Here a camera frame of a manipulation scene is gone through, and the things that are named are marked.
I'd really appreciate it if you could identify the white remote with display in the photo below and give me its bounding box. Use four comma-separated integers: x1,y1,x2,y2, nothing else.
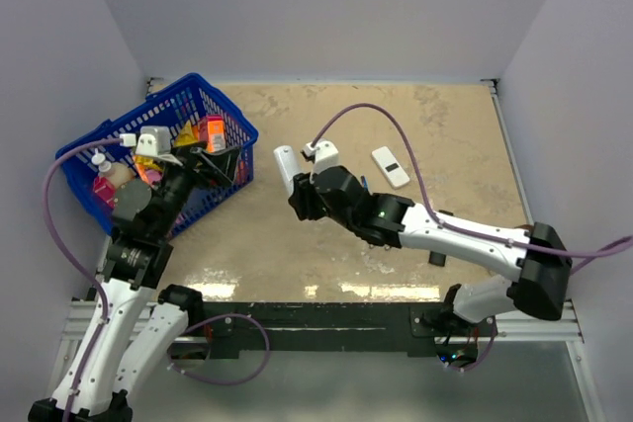
371,146,410,190

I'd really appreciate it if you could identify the orange juice carton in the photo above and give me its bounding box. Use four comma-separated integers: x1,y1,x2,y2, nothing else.
205,115,226,152

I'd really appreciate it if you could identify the white remote control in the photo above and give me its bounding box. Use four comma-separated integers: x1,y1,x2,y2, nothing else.
273,145,303,198

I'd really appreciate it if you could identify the soap pump bottle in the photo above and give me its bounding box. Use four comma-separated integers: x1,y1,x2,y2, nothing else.
91,150,135,189

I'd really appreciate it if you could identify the black remote control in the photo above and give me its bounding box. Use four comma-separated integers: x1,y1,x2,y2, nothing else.
428,252,447,267

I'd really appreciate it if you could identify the blue plastic shopping basket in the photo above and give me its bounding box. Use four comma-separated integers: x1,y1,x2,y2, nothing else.
55,73,258,237

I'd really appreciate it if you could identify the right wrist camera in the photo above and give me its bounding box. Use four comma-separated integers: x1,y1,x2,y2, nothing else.
301,139,339,175

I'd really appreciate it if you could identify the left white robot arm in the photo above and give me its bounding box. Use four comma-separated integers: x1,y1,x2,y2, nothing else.
28,142,241,421

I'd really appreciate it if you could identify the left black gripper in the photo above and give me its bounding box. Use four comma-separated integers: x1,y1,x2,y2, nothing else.
154,140,241,237

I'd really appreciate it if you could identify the pink box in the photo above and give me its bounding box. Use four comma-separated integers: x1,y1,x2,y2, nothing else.
92,176,116,219

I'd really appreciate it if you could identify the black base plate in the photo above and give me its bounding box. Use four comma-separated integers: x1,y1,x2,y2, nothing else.
160,296,497,363

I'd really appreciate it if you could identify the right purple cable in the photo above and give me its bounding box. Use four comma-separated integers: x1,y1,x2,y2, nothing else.
311,103,633,261

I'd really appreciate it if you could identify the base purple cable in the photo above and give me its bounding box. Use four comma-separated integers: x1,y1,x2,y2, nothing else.
166,312,272,386

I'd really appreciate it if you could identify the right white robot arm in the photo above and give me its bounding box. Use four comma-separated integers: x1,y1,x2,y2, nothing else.
281,166,572,336

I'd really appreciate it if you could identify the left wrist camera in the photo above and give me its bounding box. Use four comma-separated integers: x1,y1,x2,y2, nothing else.
135,126,171,158

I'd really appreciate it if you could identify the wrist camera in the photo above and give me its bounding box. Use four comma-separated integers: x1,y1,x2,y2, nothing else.
301,139,339,175
135,126,171,158

